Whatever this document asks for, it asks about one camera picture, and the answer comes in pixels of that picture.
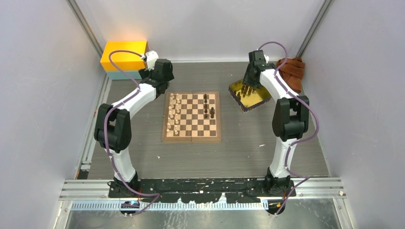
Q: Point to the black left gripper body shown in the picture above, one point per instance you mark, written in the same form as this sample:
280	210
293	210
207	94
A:
145	73

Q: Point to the wooden chess board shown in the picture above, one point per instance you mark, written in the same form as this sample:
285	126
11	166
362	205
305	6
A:
184	118

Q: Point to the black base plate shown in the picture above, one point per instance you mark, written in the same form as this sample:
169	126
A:
198	190

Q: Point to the brown cloth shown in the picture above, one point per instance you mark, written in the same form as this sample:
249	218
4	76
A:
292	72

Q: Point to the aluminium frame rail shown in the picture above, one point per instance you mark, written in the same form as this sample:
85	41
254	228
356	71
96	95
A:
93	195

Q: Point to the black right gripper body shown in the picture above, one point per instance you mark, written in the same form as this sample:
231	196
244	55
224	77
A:
247	79

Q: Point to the teal drawer box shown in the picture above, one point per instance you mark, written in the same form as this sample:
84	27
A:
117	75

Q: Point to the yellow drawer box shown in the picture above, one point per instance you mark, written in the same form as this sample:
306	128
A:
125	61

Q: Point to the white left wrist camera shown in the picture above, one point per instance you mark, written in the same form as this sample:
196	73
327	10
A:
150	59

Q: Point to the yellow tin tray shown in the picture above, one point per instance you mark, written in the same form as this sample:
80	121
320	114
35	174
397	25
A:
248	98

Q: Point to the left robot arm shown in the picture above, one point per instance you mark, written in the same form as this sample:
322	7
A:
113	123

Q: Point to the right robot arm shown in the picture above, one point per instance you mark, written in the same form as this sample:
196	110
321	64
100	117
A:
290	119

